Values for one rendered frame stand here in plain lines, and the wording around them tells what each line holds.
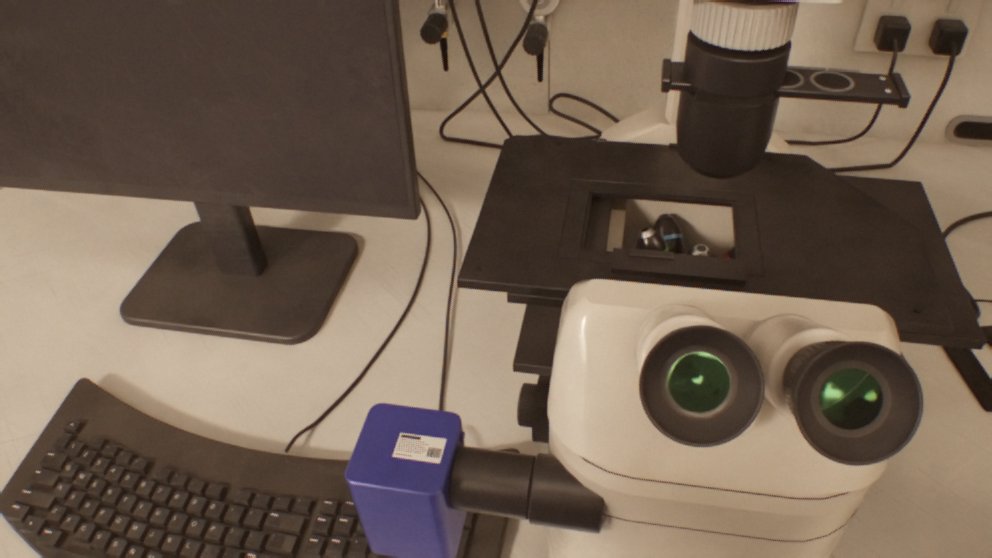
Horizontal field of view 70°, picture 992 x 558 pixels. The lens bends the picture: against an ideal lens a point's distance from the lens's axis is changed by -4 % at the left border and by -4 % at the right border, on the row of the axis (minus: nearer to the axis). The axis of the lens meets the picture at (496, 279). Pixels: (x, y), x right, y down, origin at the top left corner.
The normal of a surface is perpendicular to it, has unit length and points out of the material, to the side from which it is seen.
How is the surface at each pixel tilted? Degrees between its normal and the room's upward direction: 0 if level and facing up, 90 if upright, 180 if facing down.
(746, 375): 72
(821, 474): 50
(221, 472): 6
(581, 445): 55
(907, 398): 67
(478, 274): 0
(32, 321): 0
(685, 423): 12
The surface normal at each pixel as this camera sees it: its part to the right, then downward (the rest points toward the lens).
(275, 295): -0.04, -0.74
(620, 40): -0.18, 0.67
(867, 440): -0.40, -0.62
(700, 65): -0.86, 0.37
